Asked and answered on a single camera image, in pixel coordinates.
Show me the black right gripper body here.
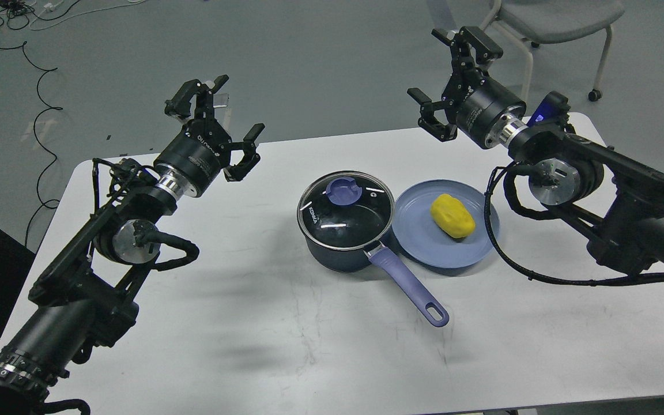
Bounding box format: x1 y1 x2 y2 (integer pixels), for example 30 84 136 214
443 73 526 149

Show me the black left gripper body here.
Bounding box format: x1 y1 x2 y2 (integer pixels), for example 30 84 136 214
154 112 231 199

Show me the cable bundle top left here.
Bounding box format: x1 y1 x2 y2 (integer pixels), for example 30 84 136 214
0 0 154 32

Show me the blue plate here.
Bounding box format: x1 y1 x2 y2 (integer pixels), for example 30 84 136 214
391 179 501 270

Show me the glass lid purple knob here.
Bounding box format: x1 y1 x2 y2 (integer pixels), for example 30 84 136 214
297 171 395 251

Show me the silver floor plate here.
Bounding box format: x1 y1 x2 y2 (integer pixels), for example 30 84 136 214
206 93 229 110

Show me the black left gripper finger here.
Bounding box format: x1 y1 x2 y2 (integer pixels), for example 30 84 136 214
224 123 266 182
164 74 229 122

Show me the grey office chair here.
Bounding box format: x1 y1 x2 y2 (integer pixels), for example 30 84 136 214
480 1 625 102

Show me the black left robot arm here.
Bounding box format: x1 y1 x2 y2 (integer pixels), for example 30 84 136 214
0 74 265 414

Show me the yellow potato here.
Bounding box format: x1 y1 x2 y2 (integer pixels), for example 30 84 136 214
429 194 476 239

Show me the dark blue saucepan purple handle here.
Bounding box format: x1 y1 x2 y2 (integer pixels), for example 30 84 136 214
297 171 450 327

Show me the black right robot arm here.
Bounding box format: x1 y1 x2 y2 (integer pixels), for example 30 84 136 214
408 26 664 287

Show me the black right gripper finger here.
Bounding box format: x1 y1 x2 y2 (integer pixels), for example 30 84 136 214
408 88 458 142
431 26 504 81

